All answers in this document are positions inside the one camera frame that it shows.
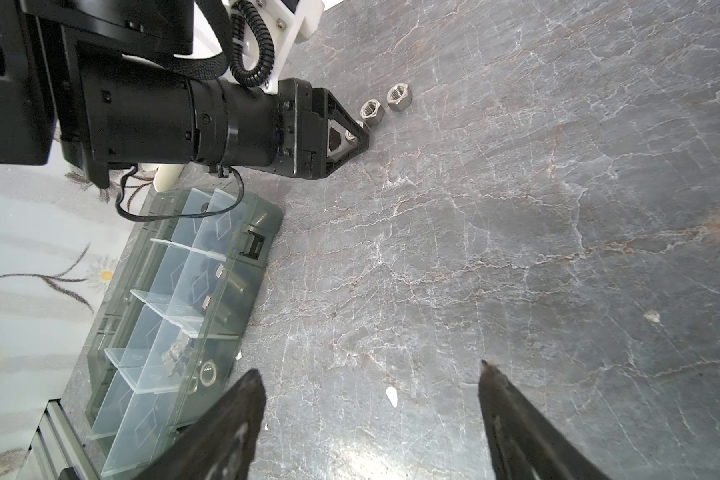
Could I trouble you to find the cream silicone kitchen tongs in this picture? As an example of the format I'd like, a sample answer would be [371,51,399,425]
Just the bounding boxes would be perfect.
[152,164,184,193]

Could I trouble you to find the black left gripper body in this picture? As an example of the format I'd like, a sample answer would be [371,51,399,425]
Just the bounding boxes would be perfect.
[189,78,324,179]

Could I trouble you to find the dark metal clip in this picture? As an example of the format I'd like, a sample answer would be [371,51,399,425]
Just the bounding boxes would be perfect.
[161,334,192,376]

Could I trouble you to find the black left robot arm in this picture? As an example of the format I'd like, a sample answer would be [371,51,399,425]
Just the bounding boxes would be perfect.
[0,1,370,188]

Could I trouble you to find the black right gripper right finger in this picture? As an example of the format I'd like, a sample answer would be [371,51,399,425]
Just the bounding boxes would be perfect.
[478,360,607,479]

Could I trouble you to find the black corrugated cable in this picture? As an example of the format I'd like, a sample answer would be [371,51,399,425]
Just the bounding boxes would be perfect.
[155,0,276,89]

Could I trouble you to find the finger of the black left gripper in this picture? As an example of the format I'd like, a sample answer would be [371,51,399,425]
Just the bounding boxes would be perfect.
[314,88,371,179]

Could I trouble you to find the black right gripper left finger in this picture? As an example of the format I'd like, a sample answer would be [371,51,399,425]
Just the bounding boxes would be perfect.
[137,369,267,479]

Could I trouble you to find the transparent grey organizer box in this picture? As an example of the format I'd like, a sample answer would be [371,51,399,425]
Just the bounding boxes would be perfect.
[85,188,283,479]

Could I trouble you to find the lone silver hex nut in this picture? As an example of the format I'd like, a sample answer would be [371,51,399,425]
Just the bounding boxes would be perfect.
[198,359,218,388]

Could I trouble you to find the aluminium rail base frame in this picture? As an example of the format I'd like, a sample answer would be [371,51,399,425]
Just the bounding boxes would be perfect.
[17,400,100,480]

